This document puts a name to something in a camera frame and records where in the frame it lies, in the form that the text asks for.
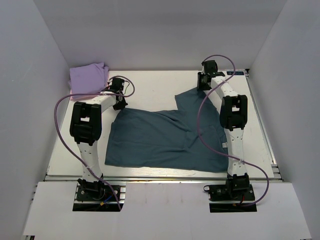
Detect teal blue t shirt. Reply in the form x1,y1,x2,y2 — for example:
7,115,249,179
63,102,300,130
104,88,228,173

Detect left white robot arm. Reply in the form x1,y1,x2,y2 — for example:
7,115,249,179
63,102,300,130
69,77,128,182

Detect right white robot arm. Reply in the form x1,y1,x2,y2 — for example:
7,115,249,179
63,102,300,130
197,57,248,178

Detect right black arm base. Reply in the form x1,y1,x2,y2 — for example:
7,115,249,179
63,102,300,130
203,173,257,213

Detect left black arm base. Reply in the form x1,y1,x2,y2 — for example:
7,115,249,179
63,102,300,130
72,178,126,212

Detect pink folded t shirt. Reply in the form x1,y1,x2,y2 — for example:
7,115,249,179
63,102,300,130
69,65,112,102

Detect dark blue corner label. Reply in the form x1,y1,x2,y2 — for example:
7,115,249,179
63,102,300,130
226,71,245,76

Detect lavender folded t shirt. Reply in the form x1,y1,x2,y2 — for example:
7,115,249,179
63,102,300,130
67,63,110,99

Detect aluminium front rail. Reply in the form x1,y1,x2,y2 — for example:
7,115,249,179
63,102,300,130
43,174,283,183

